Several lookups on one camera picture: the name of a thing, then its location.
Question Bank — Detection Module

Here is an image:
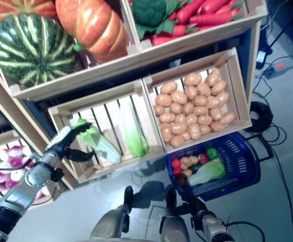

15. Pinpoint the napa cabbage with green leaves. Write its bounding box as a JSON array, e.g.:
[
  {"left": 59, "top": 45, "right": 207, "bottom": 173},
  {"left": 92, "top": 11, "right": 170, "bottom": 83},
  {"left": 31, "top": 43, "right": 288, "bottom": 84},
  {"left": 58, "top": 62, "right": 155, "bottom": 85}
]
[
  {"left": 120, "top": 103, "right": 149, "bottom": 158},
  {"left": 188, "top": 161, "right": 226, "bottom": 187},
  {"left": 74, "top": 118, "right": 122, "bottom": 164}
]

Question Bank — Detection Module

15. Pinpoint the orange ribbed pumpkin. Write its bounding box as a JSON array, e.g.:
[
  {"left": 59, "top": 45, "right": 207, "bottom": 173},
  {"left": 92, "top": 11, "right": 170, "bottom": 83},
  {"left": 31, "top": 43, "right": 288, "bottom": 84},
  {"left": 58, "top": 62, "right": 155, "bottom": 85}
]
[
  {"left": 55, "top": 0, "right": 129, "bottom": 64},
  {"left": 0, "top": 0, "right": 57, "bottom": 27}
]

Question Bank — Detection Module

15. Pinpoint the grey power strip red switch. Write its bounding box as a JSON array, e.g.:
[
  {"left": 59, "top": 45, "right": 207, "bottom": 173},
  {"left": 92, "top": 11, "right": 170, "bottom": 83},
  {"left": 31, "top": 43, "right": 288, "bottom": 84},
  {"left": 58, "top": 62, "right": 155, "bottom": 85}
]
[{"left": 264, "top": 62, "right": 288, "bottom": 79}]

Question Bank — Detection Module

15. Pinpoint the blue plastic shopping basket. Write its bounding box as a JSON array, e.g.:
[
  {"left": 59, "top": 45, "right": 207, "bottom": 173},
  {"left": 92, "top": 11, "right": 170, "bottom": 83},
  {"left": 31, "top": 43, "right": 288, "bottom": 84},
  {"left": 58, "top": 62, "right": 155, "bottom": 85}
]
[{"left": 165, "top": 133, "right": 274, "bottom": 202}]

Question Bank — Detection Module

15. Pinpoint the silver robot leg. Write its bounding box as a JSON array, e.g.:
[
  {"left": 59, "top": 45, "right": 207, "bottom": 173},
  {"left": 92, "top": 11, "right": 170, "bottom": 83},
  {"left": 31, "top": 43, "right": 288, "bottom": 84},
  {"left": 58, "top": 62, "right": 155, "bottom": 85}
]
[
  {"left": 158, "top": 188, "right": 191, "bottom": 242},
  {"left": 89, "top": 186, "right": 134, "bottom": 240}
]

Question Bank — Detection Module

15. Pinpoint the wooden turnip crate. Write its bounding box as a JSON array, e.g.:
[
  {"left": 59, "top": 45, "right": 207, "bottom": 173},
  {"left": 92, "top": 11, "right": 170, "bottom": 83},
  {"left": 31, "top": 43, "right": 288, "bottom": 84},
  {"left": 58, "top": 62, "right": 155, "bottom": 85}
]
[{"left": 0, "top": 130, "right": 61, "bottom": 210}]

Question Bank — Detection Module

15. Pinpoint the wooden carrot crate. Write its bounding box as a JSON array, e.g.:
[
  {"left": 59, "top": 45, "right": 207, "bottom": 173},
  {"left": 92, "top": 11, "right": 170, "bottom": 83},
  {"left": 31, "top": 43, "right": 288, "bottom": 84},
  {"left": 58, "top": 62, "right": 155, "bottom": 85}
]
[{"left": 122, "top": 0, "right": 269, "bottom": 52}]

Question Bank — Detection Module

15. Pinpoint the green bell pepper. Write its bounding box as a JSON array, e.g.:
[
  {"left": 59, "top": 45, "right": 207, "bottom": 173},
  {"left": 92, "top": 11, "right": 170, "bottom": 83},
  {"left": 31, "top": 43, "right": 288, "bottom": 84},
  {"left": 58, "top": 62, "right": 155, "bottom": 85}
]
[{"left": 206, "top": 148, "right": 219, "bottom": 161}]

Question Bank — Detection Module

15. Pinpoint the long black floor cable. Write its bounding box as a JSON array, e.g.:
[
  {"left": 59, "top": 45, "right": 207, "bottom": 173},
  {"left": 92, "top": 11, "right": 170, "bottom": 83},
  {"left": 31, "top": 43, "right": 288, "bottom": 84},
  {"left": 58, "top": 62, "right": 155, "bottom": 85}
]
[{"left": 264, "top": 125, "right": 293, "bottom": 242}]

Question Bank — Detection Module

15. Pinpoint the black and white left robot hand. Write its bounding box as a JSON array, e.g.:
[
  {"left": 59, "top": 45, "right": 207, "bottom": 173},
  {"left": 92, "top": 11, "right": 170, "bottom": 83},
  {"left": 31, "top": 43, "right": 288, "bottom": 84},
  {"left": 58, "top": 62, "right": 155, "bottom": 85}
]
[{"left": 45, "top": 122, "right": 96, "bottom": 162}]

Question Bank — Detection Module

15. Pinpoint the silver left robot leg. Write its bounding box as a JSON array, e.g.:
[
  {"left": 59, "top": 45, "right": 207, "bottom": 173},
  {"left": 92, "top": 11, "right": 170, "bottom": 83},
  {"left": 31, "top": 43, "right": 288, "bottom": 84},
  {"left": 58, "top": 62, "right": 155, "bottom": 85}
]
[{"left": 89, "top": 186, "right": 134, "bottom": 240}]

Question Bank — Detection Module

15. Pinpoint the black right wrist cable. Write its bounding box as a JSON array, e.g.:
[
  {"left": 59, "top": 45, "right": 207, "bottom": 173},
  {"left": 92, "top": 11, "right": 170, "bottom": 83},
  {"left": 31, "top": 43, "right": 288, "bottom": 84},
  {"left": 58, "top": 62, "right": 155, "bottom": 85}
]
[{"left": 223, "top": 216, "right": 266, "bottom": 242}]

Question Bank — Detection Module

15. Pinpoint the dark green cucumber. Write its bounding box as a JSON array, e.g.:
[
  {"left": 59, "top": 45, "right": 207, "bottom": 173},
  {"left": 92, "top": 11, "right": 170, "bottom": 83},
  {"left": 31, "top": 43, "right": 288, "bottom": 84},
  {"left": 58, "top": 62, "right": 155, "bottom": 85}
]
[{"left": 189, "top": 163, "right": 204, "bottom": 173}]

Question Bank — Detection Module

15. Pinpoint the silver right robot leg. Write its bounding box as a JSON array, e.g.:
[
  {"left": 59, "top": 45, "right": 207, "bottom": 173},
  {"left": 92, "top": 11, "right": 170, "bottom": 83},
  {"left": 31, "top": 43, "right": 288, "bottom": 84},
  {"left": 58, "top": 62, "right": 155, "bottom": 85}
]
[{"left": 158, "top": 188, "right": 191, "bottom": 242}]

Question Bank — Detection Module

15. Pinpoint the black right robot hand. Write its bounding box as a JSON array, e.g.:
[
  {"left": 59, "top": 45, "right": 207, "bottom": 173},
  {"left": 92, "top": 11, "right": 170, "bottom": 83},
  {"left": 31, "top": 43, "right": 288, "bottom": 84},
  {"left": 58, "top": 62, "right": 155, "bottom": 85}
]
[{"left": 178, "top": 195, "right": 204, "bottom": 219}]

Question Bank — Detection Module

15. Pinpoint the coiled black cable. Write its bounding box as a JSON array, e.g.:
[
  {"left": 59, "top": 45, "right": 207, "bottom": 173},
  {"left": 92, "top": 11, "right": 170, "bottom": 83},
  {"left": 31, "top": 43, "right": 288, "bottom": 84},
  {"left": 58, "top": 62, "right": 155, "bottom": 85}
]
[{"left": 247, "top": 101, "right": 273, "bottom": 132}]

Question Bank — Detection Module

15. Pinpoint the green felt broccoli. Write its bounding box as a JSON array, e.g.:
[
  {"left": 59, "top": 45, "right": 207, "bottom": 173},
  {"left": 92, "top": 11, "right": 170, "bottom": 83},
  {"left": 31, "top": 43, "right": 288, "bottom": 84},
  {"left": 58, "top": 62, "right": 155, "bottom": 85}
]
[{"left": 131, "top": 0, "right": 179, "bottom": 40}]

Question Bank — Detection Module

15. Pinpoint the black floor stand leg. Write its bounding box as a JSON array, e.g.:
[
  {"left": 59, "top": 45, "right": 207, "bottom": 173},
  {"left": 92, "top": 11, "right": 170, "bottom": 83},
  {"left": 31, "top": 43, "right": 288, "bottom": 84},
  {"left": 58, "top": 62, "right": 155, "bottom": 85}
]
[{"left": 268, "top": 10, "right": 293, "bottom": 50}]

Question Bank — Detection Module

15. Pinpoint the wooden pumpkin crate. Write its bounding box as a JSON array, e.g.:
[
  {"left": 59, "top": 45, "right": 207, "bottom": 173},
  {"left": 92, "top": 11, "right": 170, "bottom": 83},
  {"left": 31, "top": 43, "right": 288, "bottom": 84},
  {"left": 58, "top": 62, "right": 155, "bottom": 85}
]
[{"left": 0, "top": 0, "right": 143, "bottom": 101}]

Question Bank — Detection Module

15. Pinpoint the wooden shelf rack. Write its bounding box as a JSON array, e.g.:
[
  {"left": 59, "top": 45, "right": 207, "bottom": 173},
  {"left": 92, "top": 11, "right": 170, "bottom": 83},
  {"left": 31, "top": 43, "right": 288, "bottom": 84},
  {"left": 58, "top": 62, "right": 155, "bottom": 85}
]
[{"left": 0, "top": 20, "right": 262, "bottom": 191}]

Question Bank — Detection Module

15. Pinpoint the black power adapter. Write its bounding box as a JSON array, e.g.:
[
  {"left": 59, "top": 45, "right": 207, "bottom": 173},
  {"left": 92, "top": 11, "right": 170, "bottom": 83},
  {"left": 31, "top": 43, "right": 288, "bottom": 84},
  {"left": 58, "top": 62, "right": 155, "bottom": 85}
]
[{"left": 256, "top": 50, "right": 268, "bottom": 64}]

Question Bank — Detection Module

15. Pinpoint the wooden potato crate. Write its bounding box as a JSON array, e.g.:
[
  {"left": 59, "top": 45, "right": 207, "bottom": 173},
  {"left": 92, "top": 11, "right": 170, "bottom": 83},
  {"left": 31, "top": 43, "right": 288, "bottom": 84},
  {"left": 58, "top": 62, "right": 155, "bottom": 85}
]
[{"left": 142, "top": 46, "right": 253, "bottom": 154}]

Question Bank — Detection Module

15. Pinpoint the green striped pumpkin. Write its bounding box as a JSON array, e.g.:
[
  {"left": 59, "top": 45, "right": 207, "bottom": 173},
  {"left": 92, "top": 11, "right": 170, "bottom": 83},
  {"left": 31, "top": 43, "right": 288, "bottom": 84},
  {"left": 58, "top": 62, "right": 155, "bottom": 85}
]
[{"left": 0, "top": 13, "right": 78, "bottom": 88}]

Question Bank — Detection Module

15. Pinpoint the wooden cabbage crate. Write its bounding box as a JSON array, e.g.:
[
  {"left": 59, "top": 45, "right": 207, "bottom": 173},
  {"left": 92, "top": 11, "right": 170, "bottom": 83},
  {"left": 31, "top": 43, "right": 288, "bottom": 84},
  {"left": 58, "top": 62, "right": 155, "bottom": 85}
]
[{"left": 47, "top": 80, "right": 167, "bottom": 184}]

